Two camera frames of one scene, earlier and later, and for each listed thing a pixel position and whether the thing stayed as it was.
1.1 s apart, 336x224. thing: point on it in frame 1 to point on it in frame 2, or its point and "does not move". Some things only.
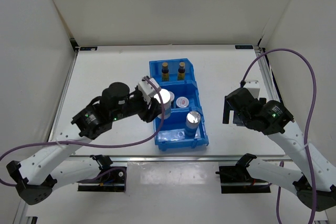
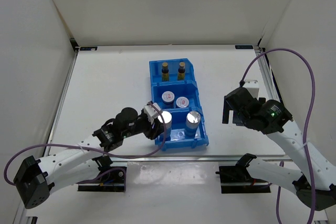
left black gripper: x=147 y=115 to x=153 y=133
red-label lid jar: x=171 y=98 does not move
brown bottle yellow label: x=165 y=72 does not move
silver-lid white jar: x=166 y=98 to x=167 y=117
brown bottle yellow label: x=181 y=74 does not move
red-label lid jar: x=182 y=102 does not move
